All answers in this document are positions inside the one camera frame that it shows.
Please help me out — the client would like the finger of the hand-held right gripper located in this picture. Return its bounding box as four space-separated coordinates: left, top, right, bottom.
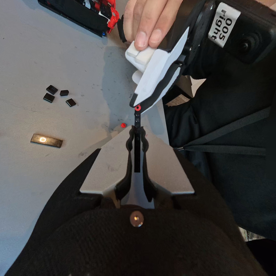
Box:
140 67 181 114
129 27 189 108

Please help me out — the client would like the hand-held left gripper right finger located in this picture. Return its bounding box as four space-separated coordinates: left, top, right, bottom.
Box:
141 126 195 203

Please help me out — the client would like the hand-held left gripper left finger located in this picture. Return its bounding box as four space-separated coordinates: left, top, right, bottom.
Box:
80 126 134 202

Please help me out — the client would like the long black studded toy plate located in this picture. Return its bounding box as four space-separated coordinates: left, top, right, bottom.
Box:
134 110 142 173

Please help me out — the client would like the grey desk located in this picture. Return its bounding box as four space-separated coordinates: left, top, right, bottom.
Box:
0 0 169 276

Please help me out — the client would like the person's right hand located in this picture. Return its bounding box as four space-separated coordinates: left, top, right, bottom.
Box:
123 0 184 51

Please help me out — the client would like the short black smooth toy tile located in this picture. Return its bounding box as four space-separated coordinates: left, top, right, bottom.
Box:
30 134 63 149

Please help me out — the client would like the person's black hoodie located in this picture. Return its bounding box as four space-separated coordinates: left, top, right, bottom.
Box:
164 58 276 240

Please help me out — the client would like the partly built toy car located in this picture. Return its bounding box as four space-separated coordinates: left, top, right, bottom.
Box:
38 0 119 37

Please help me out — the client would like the black hoodie drawstring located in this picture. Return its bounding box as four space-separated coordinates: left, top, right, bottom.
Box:
178 107 271 156

